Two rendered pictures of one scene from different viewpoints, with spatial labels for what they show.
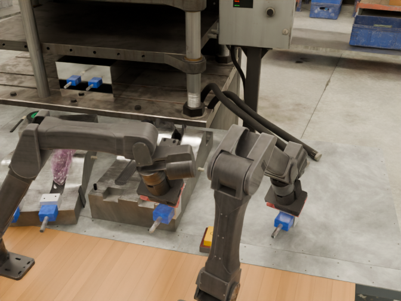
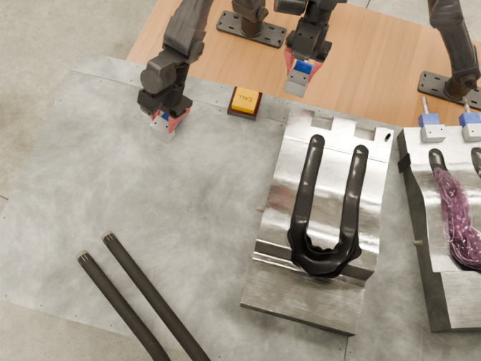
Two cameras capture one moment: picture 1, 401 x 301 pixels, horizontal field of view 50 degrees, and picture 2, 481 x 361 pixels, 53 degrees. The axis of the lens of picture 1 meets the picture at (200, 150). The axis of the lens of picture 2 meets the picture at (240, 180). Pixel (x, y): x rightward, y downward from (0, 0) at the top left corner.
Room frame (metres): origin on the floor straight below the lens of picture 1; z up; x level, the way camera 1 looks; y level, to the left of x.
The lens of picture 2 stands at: (1.56, -0.07, 1.95)
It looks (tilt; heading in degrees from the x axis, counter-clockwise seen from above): 68 degrees down; 178
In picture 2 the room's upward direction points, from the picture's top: 3 degrees clockwise
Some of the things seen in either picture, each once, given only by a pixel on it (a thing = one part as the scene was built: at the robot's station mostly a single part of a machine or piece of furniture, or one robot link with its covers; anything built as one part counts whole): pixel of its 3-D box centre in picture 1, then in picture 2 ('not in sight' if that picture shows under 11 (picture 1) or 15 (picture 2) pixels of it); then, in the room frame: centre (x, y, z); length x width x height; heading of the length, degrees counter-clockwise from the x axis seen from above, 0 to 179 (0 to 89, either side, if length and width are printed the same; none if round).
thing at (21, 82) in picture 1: (107, 77); not in sight; (2.19, 0.51, 0.76); 1.30 x 0.84 x 0.07; 76
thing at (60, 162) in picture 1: (48, 153); (479, 212); (1.20, 0.50, 0.90); 0.26 x 0.18 x 0.08; 3
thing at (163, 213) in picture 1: (162, 215); (303, 68); (0.84, 0.10, 0.93); 0.13 x 0.05 x 0.05; 159
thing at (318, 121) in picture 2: (148, 203); (321, 124); (0.97, 0.15, 0.87); 0.05 x 0.05 x 0.04; 76
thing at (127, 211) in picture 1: (159, 160); (321, 212); (1.20, 0.14, 0.87); 0.50 x 0.26 x 0.14; 166
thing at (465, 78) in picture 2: not in sight; (467, 71); (0.82, 0.53, 0.90); 0.09 x 0.06 x 0.06; 178
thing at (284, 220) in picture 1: (282, 223); (173, 116); (0.93, -0.23, 0.83); 0.13 x 0.05 x 0.05; 147
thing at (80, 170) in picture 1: (49, 163); (474, 218); (1.20, 0.51, 0.86); 0.50 x 0.26 x 0.11; 3
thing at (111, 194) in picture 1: (113, 197); (363, 135); (0.99, 0.25, 0.87); 0.05 x 0.05 x 0.04; 76
